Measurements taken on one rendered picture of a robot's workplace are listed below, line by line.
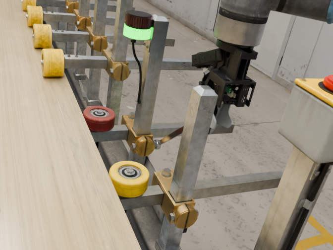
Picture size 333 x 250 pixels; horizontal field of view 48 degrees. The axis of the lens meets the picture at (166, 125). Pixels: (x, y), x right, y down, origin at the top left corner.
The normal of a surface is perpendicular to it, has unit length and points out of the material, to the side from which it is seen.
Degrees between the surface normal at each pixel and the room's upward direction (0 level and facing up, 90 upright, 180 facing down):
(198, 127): 90
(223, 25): 89
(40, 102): 0
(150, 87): 90
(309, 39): 90
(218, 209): 0
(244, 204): 0
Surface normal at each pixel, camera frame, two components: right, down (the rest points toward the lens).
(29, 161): 0.17, -0.87
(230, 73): -0.91, 0.04
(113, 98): 0.38, 0.49
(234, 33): -0.36, 0.39
